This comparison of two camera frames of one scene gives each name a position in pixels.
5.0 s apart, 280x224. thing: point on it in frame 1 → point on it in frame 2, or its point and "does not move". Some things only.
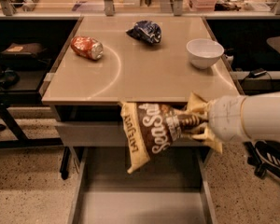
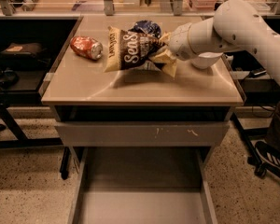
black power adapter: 258,72 does not move
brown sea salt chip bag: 147,128 → 129,50
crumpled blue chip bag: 147,31 does not move
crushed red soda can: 87,47 does not move
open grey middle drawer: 177,186 does not move
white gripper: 226,118 → 179,42
